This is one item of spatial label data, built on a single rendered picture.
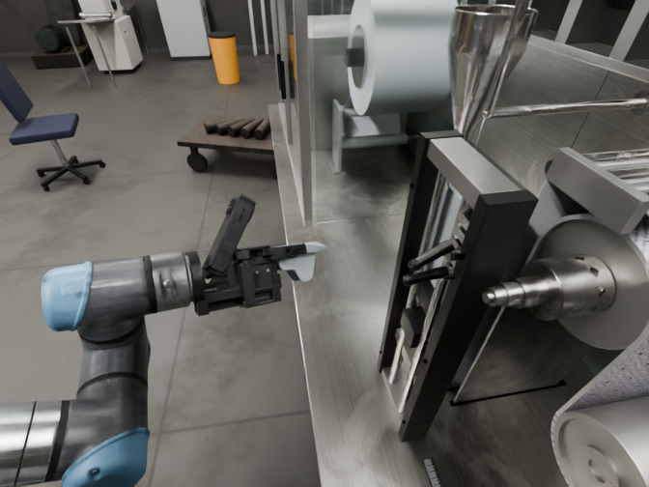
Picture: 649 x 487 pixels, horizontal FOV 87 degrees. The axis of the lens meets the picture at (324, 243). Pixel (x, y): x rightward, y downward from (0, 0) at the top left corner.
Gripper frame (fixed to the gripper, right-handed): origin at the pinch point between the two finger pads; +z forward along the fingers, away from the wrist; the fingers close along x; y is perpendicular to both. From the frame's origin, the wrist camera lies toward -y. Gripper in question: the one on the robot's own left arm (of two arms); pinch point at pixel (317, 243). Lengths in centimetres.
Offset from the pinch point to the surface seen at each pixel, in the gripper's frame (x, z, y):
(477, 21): 12.5, 29.0, -33.7
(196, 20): -586, 114, -414
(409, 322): 8.3, 9.9, 13.8
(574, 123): 11, 58, -18
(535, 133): 1, 62, -19
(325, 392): -15.3, 5.2, 31.5
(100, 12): -557, -32, -383
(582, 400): 28.0, 17.4, 21.6
